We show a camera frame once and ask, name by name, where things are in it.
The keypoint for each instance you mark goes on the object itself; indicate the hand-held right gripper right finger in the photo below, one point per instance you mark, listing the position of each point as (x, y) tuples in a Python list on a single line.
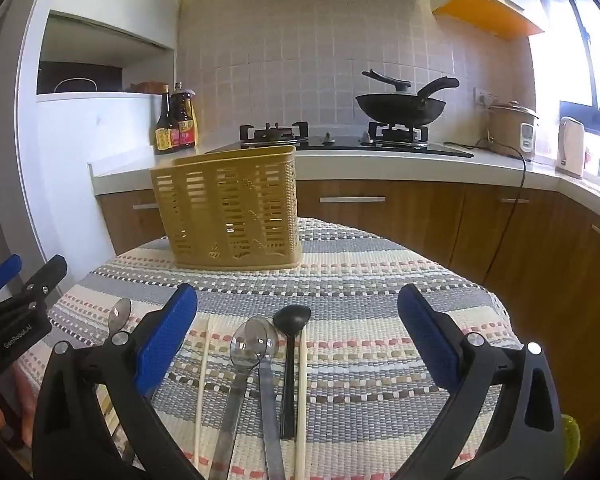
[(427, 340)]

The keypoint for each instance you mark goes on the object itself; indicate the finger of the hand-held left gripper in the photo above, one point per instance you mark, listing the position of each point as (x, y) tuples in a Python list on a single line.
[(42, 275), (2, 272)]

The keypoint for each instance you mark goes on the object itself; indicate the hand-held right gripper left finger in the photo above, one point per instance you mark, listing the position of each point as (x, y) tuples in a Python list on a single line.
[(167, 340)]

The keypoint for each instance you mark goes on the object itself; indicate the pale wooden chopstick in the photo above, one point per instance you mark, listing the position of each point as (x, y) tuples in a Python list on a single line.
[(203, 375), (301, 400)]

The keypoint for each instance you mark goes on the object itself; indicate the small metal spoon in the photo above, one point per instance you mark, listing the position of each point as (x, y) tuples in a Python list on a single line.
[(120, 312)]

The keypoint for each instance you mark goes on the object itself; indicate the clear plastic spoon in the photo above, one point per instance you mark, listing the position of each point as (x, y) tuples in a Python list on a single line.
[(240, 350)]

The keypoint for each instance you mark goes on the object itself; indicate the black plastic ladle spoon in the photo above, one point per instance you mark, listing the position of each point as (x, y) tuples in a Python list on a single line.
[(291, 317)]

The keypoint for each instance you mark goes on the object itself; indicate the long metal spoon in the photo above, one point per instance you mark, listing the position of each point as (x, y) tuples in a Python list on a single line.
[(271, 435)]

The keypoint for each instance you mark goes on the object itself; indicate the yellow plastic utensil basket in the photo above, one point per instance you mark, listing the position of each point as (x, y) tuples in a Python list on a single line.
[(230, 210)]

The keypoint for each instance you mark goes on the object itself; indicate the person's left hand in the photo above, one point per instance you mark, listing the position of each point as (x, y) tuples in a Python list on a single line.
[(27, 407)]

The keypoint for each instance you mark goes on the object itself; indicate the striped woven tablecloth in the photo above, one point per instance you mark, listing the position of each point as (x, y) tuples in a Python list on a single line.
[(360, 310)]

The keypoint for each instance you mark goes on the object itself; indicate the green fuzzy object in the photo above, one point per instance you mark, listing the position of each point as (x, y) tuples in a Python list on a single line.
[(571, 440)]

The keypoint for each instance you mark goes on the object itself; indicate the white counter with wooden cabinets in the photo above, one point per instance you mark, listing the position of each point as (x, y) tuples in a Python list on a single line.
[(380, 166)]

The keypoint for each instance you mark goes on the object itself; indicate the slim dark soy sauce bottle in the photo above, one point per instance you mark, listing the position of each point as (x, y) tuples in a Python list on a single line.
[(164, 130)]

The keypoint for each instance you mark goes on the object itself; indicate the wide dark sauce bottle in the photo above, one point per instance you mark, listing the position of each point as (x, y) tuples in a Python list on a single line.
[(185, 120)]

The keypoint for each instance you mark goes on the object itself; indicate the black glass gas stove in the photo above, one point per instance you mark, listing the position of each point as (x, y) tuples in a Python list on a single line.
[(330, 146)]

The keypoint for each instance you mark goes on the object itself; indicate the beige rice cooker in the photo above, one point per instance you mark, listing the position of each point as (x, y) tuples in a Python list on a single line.
[(510, 127)]

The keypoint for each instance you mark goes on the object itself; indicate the black wok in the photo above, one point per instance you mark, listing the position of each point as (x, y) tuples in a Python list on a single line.
[(400, 110)]

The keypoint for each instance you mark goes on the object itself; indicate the white electric kettle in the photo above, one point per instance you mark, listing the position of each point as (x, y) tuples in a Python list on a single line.
[(571, 147)]

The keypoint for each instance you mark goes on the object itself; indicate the window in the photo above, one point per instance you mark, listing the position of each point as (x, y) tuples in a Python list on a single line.
[(580, 35)]

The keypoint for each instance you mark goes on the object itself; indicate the white wall socket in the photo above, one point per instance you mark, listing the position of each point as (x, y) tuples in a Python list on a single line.
[(486, 97)]

